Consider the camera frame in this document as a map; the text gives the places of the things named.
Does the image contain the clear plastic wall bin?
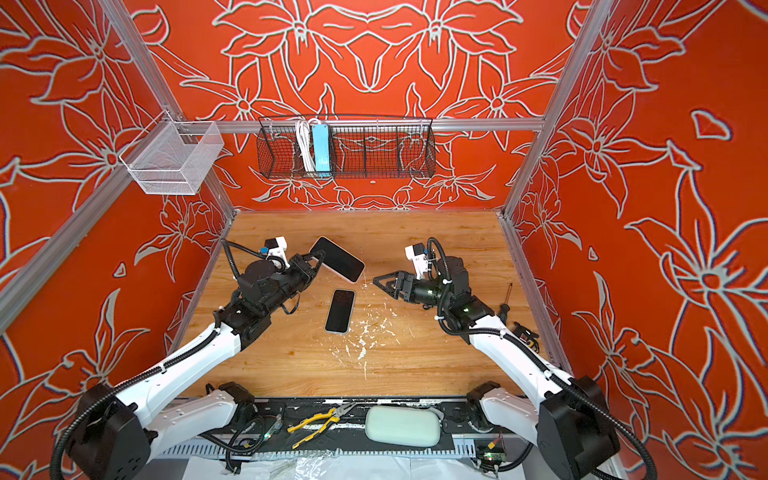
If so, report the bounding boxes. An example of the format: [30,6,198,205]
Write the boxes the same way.
[119,121,224,196]

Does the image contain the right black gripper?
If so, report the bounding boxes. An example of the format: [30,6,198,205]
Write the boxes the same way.
[374,272,455,311]

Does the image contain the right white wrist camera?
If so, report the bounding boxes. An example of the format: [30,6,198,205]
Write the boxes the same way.
[405,243,430,280]

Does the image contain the black handled screwdriver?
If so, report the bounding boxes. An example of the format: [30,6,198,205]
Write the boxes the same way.
[498,282,514,325]

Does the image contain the pale green pouch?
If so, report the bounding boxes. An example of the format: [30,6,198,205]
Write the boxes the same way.
[365,406,442,448]

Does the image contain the black phone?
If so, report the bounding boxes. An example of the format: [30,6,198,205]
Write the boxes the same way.
[310,237,365,283]
[325,290,356,335]

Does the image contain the white cable bundle in basket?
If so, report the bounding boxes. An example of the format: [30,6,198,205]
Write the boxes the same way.
[295,119,317,174]

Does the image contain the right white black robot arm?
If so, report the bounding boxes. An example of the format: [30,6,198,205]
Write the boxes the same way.
[373,237,659,479]

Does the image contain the light blue box in basket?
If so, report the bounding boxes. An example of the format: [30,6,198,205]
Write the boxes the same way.
[312,124,331,176]

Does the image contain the black phone on table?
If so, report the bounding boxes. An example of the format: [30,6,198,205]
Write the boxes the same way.
[325,290,356,335]

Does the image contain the yellow handled pliers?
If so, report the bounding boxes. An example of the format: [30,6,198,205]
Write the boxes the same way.
[288,402,357,450]

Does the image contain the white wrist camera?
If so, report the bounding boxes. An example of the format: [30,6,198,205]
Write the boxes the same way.
[261,236,288,264]
[405,243,430,280]

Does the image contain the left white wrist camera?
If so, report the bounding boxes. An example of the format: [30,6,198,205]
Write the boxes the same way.
[261,236,288,264]

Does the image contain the black wire wall basket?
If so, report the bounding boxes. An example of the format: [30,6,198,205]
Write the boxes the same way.
[256,115,437,180]

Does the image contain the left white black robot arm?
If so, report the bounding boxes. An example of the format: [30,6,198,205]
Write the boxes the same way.
[49,239,326,479]

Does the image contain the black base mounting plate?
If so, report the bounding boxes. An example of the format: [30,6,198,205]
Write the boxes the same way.
[201,396,526,459]

